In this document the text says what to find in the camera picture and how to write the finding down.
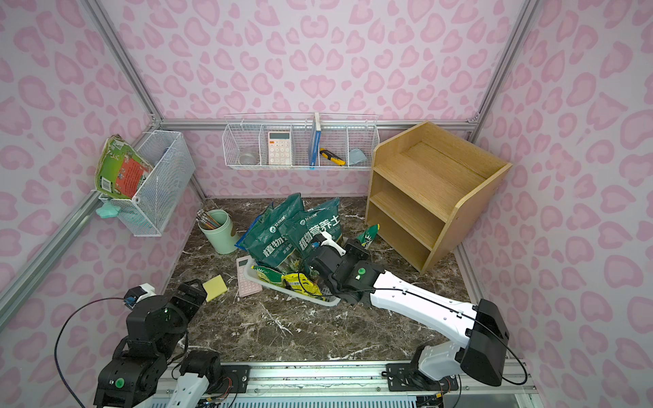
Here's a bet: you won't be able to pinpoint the white plastic perforated basket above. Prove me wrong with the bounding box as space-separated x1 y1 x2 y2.
247 255 340 307

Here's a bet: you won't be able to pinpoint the yellow fertilizer packet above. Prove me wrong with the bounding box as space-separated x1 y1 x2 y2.
282 273 322 299

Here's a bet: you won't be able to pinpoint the dark green soil bag front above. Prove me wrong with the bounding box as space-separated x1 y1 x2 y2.
279 198 342 260

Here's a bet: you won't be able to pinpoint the dark green soil bag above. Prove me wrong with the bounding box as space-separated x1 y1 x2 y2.
279 198 342 260
245 193 304 274

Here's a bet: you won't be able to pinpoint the light green blue soil bag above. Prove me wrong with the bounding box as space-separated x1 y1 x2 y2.
235 202 275 251

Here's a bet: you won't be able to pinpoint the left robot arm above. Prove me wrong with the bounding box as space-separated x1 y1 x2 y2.
94 280 231 407

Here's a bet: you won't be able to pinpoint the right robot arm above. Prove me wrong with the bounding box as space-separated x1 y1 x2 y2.
306 240 509 388

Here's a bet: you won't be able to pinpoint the wooden shelf unit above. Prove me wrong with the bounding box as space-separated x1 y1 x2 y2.
366 122 512 272

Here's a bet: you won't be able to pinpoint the yellow sticky note pad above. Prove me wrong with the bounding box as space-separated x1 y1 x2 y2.
202 275 228 303

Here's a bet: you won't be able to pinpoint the pink calculator on table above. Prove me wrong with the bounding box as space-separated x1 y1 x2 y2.
236 256 263 299

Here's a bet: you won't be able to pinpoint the mint green pen cup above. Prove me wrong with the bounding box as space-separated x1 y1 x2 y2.
197 209 240 255

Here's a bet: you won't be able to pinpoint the coloured pencils in cup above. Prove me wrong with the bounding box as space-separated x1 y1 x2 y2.
197 209 222 231

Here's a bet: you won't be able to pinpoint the yellow utility knife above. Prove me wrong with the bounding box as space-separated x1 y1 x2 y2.
320 149 346 167

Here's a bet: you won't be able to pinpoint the green red seed packet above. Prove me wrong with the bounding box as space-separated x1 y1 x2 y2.
95 134 153 199

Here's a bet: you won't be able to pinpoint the blue book in rack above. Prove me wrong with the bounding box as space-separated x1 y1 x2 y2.
309 112 321 169

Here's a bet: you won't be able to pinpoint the clear tape roll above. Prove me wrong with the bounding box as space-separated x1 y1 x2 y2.
238 146 260 166

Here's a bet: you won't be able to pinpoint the pink white calculator in rack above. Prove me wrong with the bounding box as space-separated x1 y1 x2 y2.
268 131 292 167

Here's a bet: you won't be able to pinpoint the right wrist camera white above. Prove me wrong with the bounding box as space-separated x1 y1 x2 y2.
317 231 346 257

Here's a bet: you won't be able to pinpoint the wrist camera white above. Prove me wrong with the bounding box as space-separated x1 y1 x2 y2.
123 283 156 309
317 231 346 257

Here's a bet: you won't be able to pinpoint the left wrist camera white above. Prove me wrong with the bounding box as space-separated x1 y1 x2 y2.
123 283 156 309

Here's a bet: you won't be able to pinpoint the white wire basket left wall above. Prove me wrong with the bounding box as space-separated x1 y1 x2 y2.
98 130 196 237

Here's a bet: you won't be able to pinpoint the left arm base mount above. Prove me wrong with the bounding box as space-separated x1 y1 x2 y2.
175 363 252 394

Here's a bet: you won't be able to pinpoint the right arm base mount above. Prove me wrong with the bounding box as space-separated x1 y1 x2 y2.
381 363 460 394

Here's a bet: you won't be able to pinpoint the white wire rack back wall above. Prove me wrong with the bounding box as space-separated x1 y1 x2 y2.
222 112 379 171

